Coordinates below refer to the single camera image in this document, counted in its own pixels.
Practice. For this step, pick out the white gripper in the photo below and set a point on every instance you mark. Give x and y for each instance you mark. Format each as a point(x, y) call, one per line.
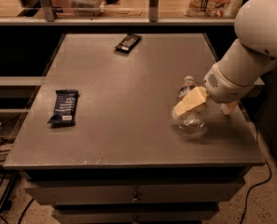
point(227, 87)

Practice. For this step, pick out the clear plastic water bottle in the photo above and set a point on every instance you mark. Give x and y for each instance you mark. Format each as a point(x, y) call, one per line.
point(193, 125)

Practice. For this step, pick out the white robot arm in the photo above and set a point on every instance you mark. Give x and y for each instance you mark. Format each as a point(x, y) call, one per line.
point(251, 55)

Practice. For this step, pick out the dark blue rxbar wrapper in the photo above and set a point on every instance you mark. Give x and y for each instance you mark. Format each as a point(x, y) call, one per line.
point(64, 111)

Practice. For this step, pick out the colourful snack bag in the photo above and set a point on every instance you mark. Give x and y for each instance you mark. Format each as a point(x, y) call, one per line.
point(213, 8)

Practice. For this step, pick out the black snack bar wrapper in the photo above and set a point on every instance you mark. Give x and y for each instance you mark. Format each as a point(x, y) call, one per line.
point(128, 43)

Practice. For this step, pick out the grey drawer cabinet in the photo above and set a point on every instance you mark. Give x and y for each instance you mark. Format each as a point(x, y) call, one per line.
point(125, 160)

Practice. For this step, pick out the clear plastic container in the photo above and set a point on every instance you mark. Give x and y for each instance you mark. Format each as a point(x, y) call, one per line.
point(86, 7)

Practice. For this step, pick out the metal shelf rail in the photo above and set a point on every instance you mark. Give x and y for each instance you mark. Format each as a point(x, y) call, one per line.
point(127, 13)

